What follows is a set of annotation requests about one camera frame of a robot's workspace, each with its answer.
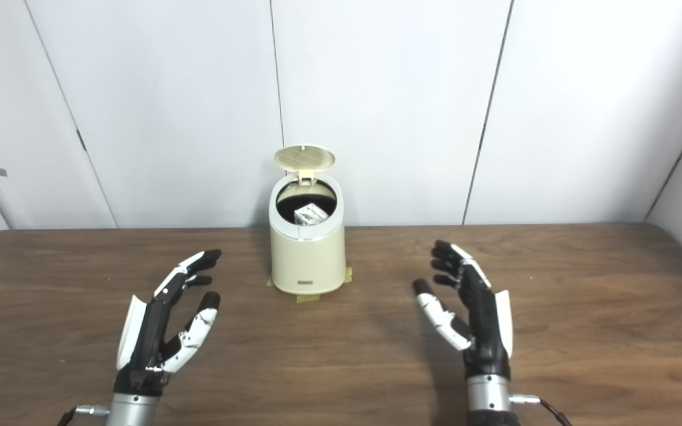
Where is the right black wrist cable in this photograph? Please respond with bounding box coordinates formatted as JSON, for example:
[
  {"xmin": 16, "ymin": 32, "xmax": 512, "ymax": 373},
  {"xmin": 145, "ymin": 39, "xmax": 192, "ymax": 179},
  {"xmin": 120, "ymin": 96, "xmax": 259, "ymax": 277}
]
[{"xmin": 510, "ymin": 393, "xmax": 572, "ymax": 426}]

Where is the white green milk carton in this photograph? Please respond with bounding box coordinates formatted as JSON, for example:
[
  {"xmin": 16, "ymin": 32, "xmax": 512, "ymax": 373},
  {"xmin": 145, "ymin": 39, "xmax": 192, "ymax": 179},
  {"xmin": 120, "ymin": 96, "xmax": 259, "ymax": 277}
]
[{"xmin": 294, "ymin": 204, "xmax": 328, "ymax": 227}]

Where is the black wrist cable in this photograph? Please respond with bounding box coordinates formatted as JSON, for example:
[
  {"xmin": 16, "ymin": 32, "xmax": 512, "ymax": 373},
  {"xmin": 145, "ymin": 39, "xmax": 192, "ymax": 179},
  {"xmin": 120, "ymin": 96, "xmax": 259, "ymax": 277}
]
[
  {"xmin": 510, "ymin": 393, "xmax": 572, "ymax": 426},
  {"xmin": 57, "ymin": 404, "xmax": 111, "ymax": 426}
]

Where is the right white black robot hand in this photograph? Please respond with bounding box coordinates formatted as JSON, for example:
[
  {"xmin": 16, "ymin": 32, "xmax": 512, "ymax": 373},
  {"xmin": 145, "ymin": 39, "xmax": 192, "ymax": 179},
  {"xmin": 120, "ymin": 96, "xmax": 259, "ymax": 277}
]
[{"xmin": 412, "ymin": 240, "xmax": 514, "ymax": 380}]

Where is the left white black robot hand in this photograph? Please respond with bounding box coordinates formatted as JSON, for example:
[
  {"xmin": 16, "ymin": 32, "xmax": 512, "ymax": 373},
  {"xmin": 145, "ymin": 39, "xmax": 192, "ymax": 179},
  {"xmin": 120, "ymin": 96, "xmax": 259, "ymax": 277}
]
[{"xmin": 113, "ymin": 248, "xmax": 223, "ymax": 396}]

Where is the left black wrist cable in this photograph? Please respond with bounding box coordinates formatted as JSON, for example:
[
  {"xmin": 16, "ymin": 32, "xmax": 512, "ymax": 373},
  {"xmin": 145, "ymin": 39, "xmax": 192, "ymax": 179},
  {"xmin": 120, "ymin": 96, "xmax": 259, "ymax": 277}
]
[{"xmin": 57, "ymin": 404, "xmax": 111, "ymax": 426}]

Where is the cream-colored bin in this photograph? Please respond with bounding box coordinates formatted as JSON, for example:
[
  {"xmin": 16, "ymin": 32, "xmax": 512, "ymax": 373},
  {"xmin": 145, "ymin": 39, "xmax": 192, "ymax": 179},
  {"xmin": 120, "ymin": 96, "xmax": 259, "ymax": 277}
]
[{"xmin": 268, "ymin": 172, "xmax": 346, "ymax": 295}]

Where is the round cream bin lid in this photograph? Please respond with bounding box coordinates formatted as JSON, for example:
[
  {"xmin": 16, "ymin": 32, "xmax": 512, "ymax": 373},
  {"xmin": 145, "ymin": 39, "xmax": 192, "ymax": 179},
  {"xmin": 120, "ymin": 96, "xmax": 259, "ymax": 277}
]
[{"xmin": 274, "ymin": 144, "xmax": 337, "ymax": 185}]

